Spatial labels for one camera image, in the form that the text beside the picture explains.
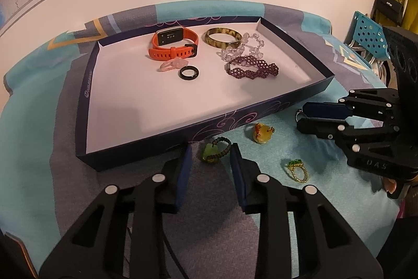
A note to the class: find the orange smart band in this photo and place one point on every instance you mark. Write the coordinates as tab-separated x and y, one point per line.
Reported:
163	52

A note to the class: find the mottled green bangle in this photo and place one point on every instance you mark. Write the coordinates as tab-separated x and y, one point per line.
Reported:
209	40

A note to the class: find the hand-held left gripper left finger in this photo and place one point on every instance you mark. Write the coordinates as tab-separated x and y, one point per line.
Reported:
184	168

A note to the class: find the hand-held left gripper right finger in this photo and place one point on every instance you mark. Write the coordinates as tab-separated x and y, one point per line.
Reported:
236	174

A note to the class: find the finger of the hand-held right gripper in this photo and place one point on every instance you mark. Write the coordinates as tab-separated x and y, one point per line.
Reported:
316	128
323	110

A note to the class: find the person's right hand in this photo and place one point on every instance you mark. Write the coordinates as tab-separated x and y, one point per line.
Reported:
389	186

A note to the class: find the blue perforated plastic chair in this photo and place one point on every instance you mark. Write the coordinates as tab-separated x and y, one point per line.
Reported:
369	34

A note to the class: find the teal grey printed blanket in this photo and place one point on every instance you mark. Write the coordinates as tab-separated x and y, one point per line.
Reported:
49	135

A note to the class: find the navy cardboard box tray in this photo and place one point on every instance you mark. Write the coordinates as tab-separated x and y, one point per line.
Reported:
147	109

